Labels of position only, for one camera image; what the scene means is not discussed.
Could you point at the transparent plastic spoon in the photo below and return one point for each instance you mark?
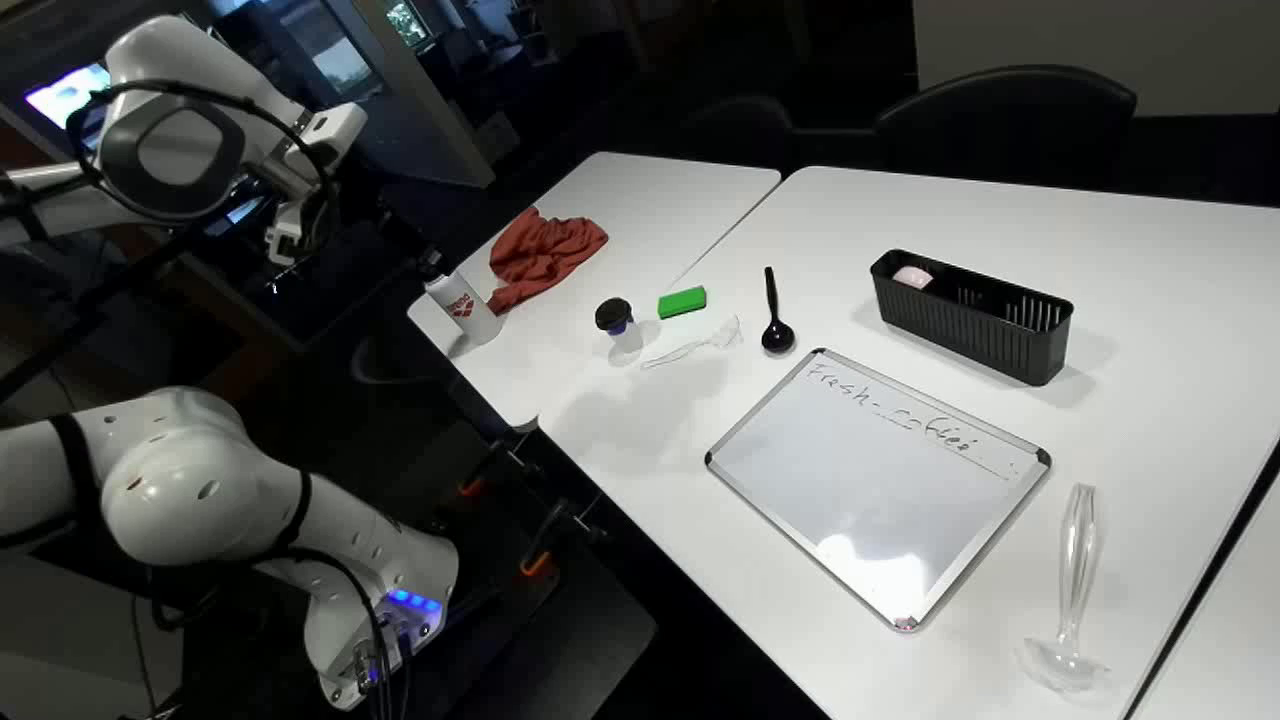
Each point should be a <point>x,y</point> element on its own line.
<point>668,340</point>
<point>1056,662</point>

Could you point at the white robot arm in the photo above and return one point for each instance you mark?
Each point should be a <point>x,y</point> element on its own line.
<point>172,476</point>

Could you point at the black plastic spoon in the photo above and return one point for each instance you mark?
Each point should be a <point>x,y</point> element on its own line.
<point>776,337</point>

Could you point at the pink object in rack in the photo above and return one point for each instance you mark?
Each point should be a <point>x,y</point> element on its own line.
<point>913,277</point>

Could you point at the black plastic rack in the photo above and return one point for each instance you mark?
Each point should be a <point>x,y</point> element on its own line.
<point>983,316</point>

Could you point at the small jar with black lid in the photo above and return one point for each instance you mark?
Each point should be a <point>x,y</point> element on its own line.
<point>612,316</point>

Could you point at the green rectangular block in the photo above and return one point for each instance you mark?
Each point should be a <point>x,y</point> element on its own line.
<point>681,300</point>

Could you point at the red cloth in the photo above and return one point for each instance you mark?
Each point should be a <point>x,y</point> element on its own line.
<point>533,254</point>

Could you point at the white cup with red print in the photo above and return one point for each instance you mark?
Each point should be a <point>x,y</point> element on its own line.
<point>454,298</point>

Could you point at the orange clamp on table edge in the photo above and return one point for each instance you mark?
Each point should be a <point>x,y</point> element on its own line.
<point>558,522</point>

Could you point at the black office chair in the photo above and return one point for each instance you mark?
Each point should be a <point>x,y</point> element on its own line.
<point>1016,118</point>

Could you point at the small whiteboard with metal frame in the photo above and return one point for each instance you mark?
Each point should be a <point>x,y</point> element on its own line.
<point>890,490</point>

